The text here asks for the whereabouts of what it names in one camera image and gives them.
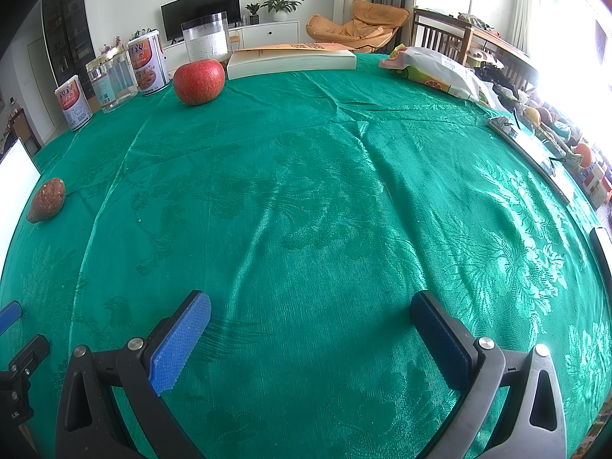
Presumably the sheer white window curtain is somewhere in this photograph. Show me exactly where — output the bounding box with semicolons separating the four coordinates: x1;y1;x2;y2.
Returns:
507;0;543;55

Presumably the white plastic bag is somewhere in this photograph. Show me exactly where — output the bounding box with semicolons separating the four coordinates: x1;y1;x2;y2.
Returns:
379;45;503;108

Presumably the green patterned tablecloth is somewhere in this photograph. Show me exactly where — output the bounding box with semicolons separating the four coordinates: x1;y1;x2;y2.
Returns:
0;52;612;459

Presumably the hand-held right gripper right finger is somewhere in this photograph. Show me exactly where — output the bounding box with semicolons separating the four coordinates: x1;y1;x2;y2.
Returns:
410;290;567;459

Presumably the sweet potato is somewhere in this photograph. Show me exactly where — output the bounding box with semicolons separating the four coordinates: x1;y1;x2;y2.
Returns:
26;177;67;224

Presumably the large green potted plant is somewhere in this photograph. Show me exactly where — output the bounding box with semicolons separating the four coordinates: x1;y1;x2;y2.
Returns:
259;0;305;22

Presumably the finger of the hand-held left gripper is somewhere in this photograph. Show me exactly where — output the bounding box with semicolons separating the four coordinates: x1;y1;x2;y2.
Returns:
0;300;23;340
0;335;51;379

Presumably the glass jar gold lid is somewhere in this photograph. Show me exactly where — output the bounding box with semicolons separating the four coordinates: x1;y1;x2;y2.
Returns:
85;50;140;114

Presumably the long silver flat tray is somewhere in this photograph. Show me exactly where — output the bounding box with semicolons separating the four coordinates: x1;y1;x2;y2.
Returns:
488;116;577;205

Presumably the white television cabinet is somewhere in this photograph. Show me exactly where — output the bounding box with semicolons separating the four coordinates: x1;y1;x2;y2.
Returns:
163;21;301;58

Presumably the tall red label can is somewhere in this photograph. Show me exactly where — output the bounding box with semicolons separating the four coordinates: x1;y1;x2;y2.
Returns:
127;29;169;99

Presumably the orange lounge chair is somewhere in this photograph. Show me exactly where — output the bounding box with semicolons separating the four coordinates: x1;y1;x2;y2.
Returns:
306;0;410;54

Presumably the small white tin can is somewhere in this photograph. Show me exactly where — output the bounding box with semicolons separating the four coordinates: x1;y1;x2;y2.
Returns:
54;75;93;133

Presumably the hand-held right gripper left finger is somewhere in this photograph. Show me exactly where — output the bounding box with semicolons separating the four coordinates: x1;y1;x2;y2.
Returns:
55;290;212;459

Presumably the thick yellow cover book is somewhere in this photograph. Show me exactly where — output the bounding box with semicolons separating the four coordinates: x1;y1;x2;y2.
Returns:
226;42;358;80

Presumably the clear plastic jar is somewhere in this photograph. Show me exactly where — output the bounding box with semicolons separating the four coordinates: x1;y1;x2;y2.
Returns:
181;11;230;65

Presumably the wooden chair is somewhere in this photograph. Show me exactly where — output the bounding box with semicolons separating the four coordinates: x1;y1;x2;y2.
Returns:
7;110;39;154

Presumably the red apple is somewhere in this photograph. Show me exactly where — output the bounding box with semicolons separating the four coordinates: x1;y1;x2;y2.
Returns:
173;58;226;106

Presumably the white board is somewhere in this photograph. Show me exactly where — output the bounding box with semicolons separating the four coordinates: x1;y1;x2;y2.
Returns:
0;137;42;269

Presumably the black bundle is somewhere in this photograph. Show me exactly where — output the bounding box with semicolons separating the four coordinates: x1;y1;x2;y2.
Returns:
475;64;527;101

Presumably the silver phone table edge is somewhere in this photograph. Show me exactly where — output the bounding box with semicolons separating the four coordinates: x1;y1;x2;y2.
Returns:
589;226;612;273

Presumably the dark display cabinet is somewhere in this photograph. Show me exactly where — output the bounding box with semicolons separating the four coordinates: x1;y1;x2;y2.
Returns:
41;0;96;89

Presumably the wooden slatted bench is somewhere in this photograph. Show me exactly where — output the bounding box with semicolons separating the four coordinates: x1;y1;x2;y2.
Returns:
411;7;534;91

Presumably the black television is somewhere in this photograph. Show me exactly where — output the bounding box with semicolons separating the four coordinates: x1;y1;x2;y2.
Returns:
160;0;241;41

